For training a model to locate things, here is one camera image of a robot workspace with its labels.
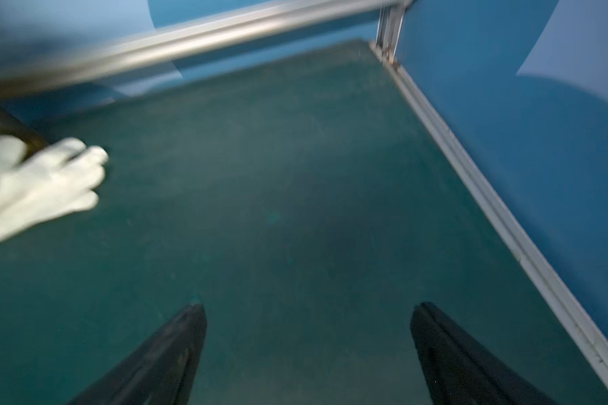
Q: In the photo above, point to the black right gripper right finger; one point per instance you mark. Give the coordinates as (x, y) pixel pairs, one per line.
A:
(459, 370)

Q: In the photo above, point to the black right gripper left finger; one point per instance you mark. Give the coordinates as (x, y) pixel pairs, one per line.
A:
(161, 371)

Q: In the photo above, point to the white work glove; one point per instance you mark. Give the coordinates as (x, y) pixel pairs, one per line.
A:
(59, 180)

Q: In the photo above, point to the right table edge rail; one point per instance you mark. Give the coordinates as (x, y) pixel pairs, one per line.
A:
(579, 325)

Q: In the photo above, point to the horizontal aluminium frame rail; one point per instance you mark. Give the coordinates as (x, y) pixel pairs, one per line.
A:
(189, 39)

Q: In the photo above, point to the right aluminium corner post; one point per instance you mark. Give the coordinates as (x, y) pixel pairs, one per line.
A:
(390, 22)

